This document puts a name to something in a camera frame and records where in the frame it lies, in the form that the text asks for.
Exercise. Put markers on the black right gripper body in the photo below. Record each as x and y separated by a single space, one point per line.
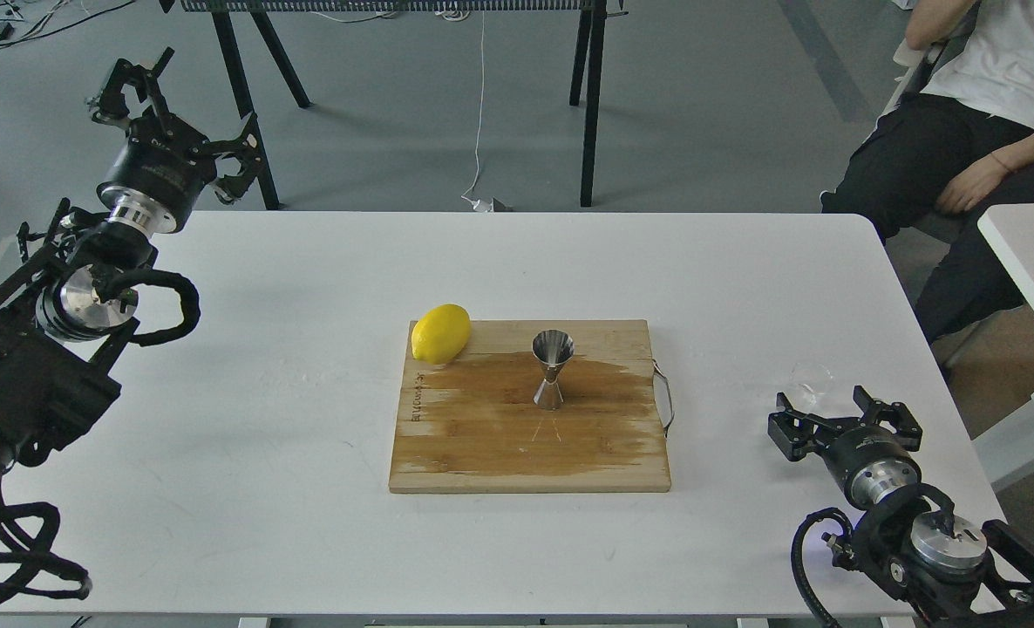
869 464

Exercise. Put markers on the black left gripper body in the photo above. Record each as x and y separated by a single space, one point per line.
157 162

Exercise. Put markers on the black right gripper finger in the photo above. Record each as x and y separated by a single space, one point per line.
797 434
877 413

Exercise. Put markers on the clear glass cup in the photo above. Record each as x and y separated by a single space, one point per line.
809 383

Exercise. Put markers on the steel double jigger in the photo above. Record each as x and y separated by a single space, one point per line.
553 349

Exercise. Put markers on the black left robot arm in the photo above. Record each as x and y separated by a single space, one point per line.
87 288

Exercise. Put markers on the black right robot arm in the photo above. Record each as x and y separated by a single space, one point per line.
910 541

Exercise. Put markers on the person's hand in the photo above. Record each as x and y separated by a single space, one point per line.
972 185

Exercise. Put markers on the yellow lemon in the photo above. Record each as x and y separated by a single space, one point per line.
441 334

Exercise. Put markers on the seated person white shirt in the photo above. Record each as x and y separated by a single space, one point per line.
980 103

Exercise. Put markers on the wooden cutting board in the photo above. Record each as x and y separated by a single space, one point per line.
471 426

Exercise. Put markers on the black metal frame table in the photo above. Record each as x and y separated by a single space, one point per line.
356 97

